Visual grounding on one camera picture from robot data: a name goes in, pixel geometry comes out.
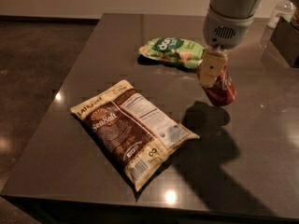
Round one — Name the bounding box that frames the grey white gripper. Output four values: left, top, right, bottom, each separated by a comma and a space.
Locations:
199, 8, 253, 88

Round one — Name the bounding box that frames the red coke can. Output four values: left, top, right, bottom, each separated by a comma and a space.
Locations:
203, 66, 237, 106

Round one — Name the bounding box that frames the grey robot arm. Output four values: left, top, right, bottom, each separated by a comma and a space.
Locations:
199, 0, 299, 88

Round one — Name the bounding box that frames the green snack bag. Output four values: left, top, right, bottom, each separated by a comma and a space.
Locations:
138, 37, 205, 70

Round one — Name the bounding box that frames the dark box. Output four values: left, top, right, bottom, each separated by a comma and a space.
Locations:
270, 17, 299, 68

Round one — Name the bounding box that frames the clear plastic water bottle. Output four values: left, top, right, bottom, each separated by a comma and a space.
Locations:
267, 0, 296, 29

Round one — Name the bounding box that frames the brown sea salt chip bag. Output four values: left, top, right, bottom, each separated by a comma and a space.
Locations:
70, 80, 199, 190

